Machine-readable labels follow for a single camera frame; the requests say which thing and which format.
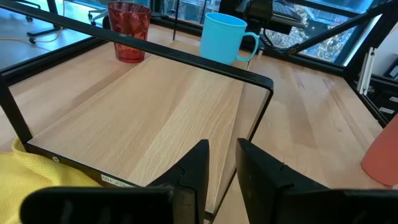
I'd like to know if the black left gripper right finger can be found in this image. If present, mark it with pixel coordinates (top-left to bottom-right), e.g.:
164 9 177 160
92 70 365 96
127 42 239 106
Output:
235 138 398 224

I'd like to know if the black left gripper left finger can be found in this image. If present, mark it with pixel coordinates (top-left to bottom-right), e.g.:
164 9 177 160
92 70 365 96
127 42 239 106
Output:
20 139 210 224

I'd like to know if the orange plastic cup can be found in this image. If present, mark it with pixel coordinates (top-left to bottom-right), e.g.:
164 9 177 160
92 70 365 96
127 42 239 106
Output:
361 113 398 187

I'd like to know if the red faceted plastic tumbler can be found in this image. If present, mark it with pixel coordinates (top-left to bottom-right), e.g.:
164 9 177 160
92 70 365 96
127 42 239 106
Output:
107 1 152 64

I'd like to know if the light blue plastic mug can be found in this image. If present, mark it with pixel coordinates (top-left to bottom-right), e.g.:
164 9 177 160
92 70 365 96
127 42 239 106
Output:
199 12 261 65

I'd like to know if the black-framed wooden shelf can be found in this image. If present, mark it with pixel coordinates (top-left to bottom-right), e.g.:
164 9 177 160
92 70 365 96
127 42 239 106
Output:
0 0 275 223

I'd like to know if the yellow cloth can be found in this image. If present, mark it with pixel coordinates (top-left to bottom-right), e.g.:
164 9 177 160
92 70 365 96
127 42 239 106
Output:
0 136 102 224

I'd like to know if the white metal bracket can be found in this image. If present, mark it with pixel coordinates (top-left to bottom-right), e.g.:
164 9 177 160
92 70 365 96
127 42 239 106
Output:
356 46 376 96

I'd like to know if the black table frame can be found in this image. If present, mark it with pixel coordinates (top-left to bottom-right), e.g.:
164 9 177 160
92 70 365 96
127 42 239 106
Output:
149 0 398 129

